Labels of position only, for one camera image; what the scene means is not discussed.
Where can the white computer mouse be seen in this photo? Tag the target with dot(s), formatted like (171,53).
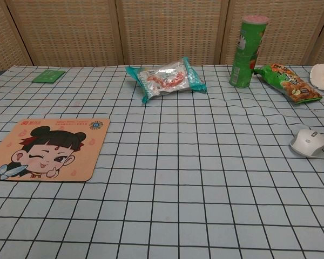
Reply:
(308,143)

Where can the cartoon girl mouse pad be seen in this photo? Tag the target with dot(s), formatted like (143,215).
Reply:
(70,151)

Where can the blue checkered tablecloth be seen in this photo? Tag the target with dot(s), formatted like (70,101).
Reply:
(178,175)

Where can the teal clear snack packet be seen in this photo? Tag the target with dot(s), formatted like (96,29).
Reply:
(164,79)

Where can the woven rattan folding screen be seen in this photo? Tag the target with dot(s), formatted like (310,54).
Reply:
(164,29)

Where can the green chips can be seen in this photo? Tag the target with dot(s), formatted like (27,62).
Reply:
(244,54)

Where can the green flat packet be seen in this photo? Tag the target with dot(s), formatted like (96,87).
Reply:
(48,76)

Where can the green orange snack bag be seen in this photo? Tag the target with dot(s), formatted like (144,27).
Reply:
(289,81)

